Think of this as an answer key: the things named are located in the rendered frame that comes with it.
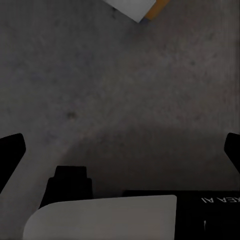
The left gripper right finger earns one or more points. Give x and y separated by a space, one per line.
232 149

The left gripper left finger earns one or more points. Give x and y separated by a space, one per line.
12 149

